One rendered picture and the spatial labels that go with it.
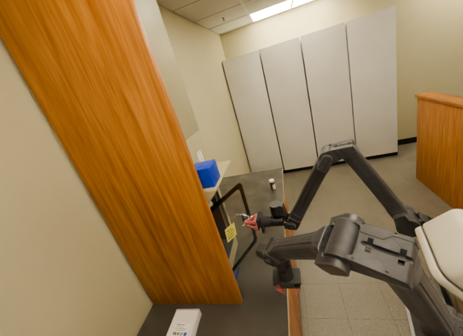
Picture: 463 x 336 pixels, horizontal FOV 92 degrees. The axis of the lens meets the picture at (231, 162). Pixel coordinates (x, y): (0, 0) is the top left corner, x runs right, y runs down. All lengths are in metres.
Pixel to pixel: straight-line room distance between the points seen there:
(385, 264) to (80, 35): 0.95
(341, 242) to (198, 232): 0.63
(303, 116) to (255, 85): 0.96
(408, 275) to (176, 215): 0.75
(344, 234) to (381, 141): 3.97
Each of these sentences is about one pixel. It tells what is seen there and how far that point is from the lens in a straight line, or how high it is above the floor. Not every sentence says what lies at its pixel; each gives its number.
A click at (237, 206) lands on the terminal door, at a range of 1.19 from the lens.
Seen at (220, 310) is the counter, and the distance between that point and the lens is 1.25.
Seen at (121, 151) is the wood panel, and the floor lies 1.77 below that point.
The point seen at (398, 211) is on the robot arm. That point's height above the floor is 1.30.
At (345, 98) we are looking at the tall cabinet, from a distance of 4.04.
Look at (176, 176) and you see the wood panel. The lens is 0.85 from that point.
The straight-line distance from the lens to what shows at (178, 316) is 1.27.
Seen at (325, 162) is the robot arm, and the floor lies 1.53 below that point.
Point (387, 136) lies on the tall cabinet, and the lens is 4.41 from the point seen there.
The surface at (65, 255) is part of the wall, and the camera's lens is 1.09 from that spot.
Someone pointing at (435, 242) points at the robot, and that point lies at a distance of 0.88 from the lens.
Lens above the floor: 1.90
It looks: 20 degrees down
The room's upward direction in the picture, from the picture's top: 17 degrees counter-clockwise
